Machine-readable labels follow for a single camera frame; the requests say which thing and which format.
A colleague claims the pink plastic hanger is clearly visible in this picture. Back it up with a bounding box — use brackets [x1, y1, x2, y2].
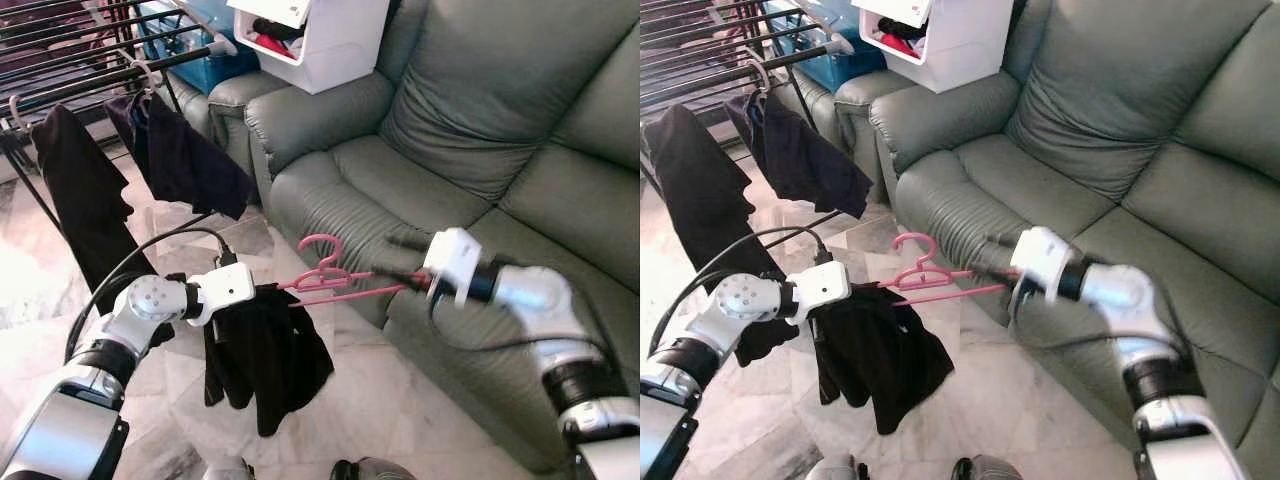
[278, 234, 433, 307]
[880, 232, 1023, 306]

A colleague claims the black garment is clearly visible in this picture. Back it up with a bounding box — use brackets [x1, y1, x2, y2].
[203, 283, 336, 438]
[808, 285, 956, 436]
[643, 103, 771, 301]
[28, 103, 136, 313]

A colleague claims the grey-green leather sofa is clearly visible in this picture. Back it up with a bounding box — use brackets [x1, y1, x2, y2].
[185, 0, 640, 476]
[800, 0, 1280, 480]

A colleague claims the grey robot right leg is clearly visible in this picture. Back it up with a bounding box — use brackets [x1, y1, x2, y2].
[330, 455, 416, 480]
[950, 455, 1026, 480]

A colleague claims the white storage bin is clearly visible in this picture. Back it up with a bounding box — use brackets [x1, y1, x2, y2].
[228, 0, 391, 96]
[852, 0, 1016, 94]

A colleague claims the navy hanging garment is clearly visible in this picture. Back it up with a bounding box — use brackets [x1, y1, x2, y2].
[103, 90, 256, 221]
[722, 90, 876, 219]

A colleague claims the red cloth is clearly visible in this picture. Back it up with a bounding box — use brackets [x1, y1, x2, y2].
[875, 30, 921, 58]
[250, 32, 299, 59]

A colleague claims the blue storage box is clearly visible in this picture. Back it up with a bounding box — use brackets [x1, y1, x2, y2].
[135, 0, 263, 83]
[790, 0, 876, 93]

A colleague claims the metal clothes drying rack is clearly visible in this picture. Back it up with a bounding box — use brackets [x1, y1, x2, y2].
[0, 0, 241, 236]
[640, 0, 861, 241]

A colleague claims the black hanging garment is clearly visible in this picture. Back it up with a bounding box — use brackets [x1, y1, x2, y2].
[28, 103, 136, 313]
[643, 103, 771, 301]

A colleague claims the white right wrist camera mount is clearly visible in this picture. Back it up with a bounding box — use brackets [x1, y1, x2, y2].
[1010, 226, 1076, 303]
[422, 228, 484, 308]

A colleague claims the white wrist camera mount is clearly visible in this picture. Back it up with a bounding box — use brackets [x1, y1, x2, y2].
[795, 262, 851, 321]
[422, 228, 484, 308]
[1010, 226, 1076, 303]
[190, 262, 256, 328]

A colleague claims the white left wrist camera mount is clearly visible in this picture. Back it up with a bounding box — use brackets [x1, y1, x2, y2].
[795, 262, 851, 321]
[190, 262, 256, 328]

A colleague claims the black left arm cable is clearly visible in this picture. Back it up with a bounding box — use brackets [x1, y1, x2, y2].
[650, 226, 836, 351]
[63, 227, 239, 366]

